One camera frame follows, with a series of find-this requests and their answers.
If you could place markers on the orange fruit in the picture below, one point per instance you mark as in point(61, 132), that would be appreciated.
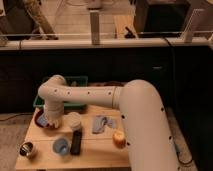
point(119, 139)

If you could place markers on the dark red bowl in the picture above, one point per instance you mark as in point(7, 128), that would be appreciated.
point(41, 121)

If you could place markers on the metal cup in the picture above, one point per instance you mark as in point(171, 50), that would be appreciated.
point(28, 150)

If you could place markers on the wooden table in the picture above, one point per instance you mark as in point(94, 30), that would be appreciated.
point(97, 151)

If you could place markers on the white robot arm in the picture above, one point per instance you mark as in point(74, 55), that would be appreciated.
point(150, 143)

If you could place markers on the white plastic cup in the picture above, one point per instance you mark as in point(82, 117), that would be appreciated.
point(74, 121)

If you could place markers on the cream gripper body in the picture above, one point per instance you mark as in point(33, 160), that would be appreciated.
point(54, 120)

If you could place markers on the blue crumpled cloth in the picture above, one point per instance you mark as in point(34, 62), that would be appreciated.
point(100, 122)

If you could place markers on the green plastic tray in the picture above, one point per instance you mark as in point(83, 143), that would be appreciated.
point(76, 81)

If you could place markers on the black remote control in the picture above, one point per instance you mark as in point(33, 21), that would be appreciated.
point(76, 143)

